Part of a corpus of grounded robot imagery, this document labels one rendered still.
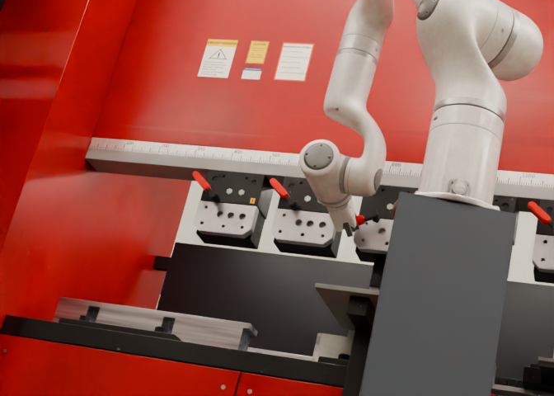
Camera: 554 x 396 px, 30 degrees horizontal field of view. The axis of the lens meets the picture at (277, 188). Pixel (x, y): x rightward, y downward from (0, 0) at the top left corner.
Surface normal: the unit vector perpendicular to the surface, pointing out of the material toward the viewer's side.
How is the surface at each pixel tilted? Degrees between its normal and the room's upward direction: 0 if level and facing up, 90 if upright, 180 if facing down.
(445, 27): 128
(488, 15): 101
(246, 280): 90
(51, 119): 90
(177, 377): 90
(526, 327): 90
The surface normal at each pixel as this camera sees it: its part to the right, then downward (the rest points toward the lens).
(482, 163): 0.51, -0.22
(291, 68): -0.26, -0.44
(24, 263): 0.94, 0.09
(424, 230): -0.03, -0.40
